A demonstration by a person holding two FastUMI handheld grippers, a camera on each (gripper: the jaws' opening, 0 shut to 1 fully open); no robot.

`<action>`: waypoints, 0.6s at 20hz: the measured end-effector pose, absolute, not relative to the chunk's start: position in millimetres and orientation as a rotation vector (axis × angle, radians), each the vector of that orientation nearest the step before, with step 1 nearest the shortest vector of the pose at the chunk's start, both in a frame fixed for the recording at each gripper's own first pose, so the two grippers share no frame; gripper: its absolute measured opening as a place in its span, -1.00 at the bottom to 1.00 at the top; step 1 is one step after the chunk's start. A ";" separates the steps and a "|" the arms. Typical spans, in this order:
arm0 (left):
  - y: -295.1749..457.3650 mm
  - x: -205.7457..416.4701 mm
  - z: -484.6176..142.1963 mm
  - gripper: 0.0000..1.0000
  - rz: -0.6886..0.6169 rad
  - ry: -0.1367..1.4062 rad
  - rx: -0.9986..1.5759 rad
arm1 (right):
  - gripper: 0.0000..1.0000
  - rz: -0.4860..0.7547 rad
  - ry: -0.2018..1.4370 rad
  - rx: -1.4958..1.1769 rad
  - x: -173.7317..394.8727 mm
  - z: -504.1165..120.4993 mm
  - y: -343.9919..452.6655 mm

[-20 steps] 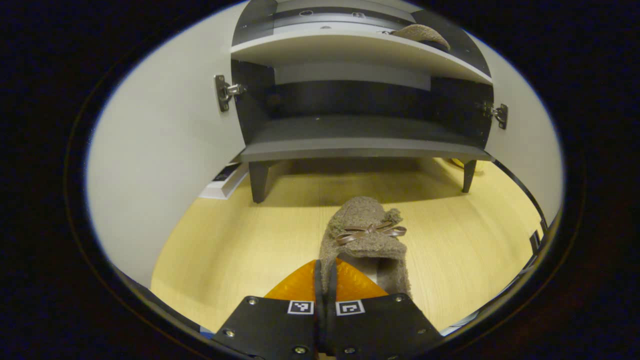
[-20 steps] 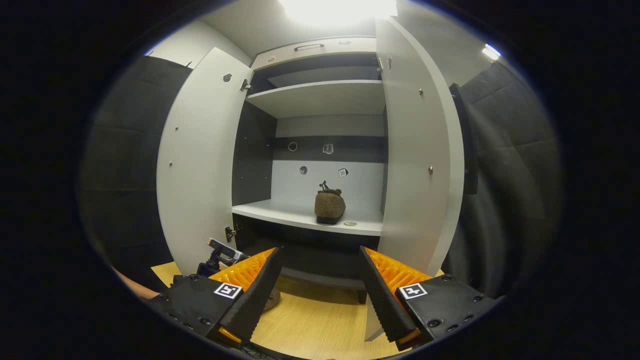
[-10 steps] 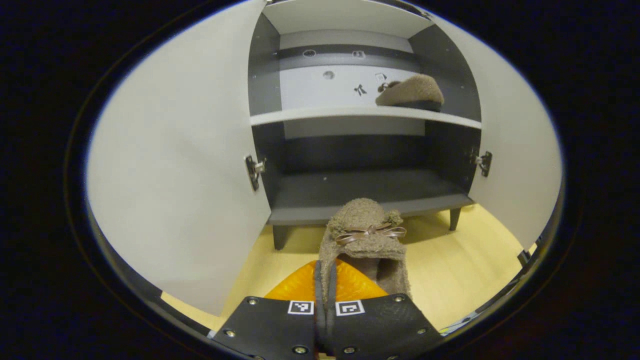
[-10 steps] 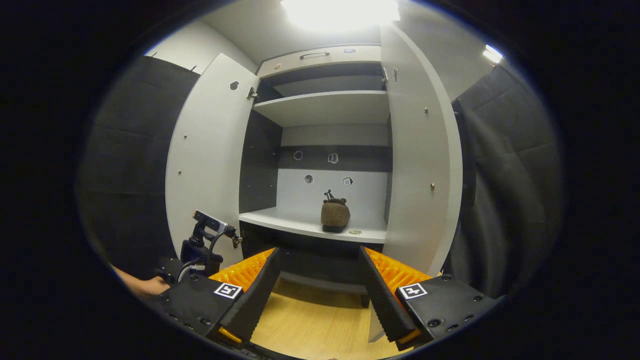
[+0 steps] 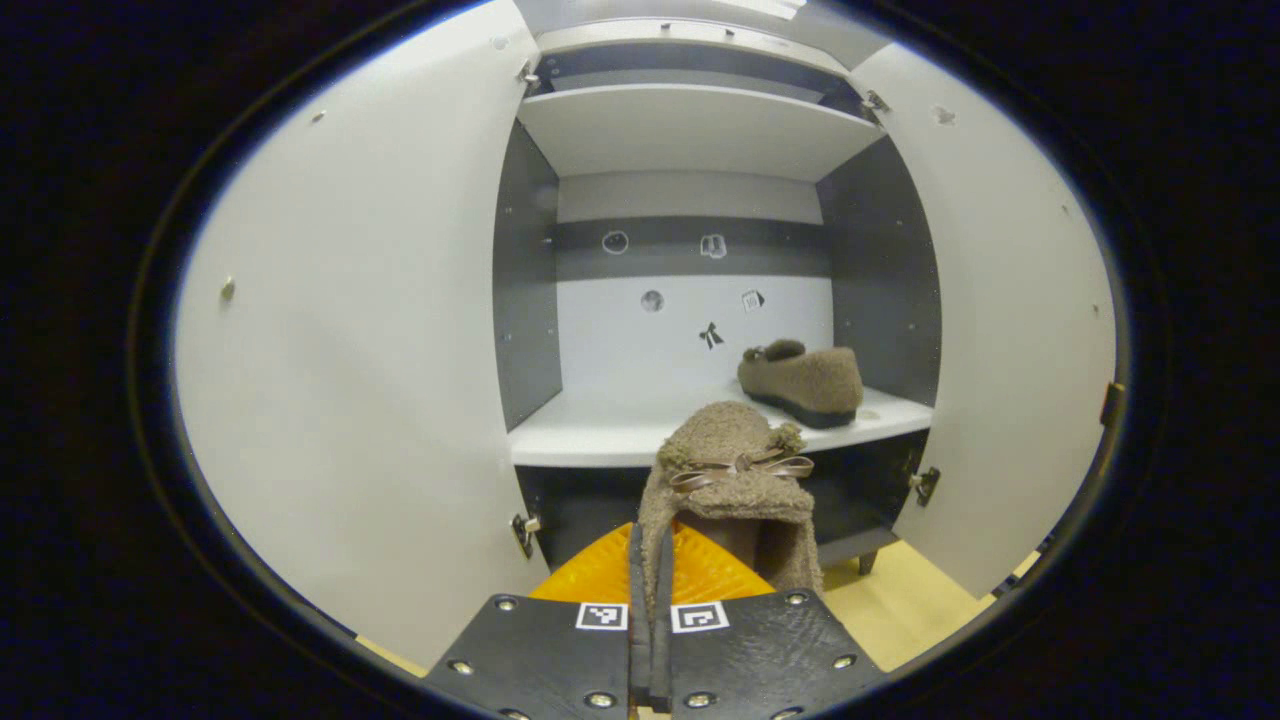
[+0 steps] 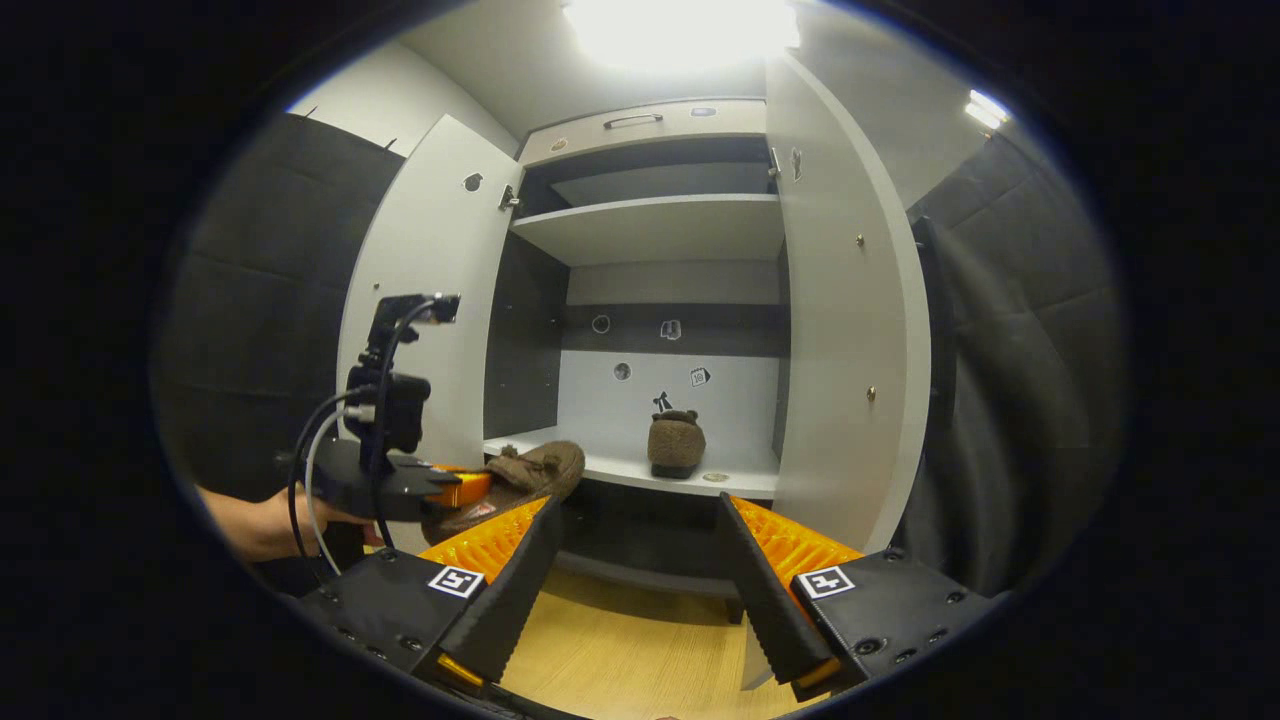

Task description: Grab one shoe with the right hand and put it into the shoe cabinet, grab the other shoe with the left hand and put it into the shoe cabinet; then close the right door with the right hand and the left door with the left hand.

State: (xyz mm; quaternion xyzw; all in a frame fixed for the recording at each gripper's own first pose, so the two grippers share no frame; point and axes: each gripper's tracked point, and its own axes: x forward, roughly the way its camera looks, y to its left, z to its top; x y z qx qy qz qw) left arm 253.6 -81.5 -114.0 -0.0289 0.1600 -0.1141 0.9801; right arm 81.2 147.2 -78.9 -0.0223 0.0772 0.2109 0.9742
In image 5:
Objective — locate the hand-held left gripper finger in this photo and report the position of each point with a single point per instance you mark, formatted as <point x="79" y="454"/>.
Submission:
<point x="638" y="580"/>
<point x="662" y="600"/>

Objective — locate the brown fuzzy shoe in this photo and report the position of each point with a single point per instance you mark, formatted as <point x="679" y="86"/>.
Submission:
<point x="810" y="385"/>
<point x="725" y="440"/>

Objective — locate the grey cabinet door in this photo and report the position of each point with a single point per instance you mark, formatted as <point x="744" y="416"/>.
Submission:
<point x="1010" y="300"/>
<point x="350" y="350"/>

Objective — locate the metal door hinge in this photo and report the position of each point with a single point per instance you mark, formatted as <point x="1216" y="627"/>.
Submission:
<point x="524" y="533"/>
<point x="527" y="75"/>
<point x="925" y="485"/>
<point x="875" y="100"/>

